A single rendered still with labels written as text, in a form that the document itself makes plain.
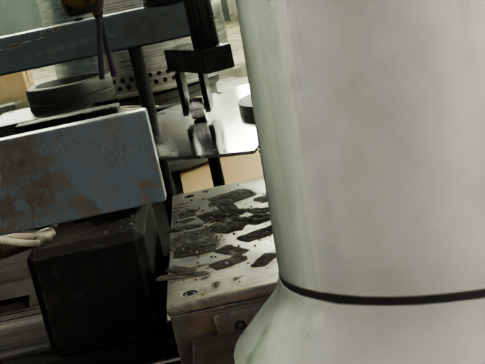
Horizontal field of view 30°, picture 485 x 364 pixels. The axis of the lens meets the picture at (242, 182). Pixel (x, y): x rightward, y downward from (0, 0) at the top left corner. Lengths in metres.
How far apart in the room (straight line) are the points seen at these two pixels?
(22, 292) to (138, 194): 0.36
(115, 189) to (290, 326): 0.41
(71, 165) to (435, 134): 0.44
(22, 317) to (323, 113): 0.74
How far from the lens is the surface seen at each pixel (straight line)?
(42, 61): 0.99
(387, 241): 0.20
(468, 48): 0.19
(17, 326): 0.91
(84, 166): 0.61
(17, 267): 0.96
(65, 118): 0.78
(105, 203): 0.62
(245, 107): 0.76
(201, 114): 0.79
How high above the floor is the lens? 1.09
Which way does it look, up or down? 14 degrees down
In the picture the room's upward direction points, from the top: 12 degrees counter-clockwise
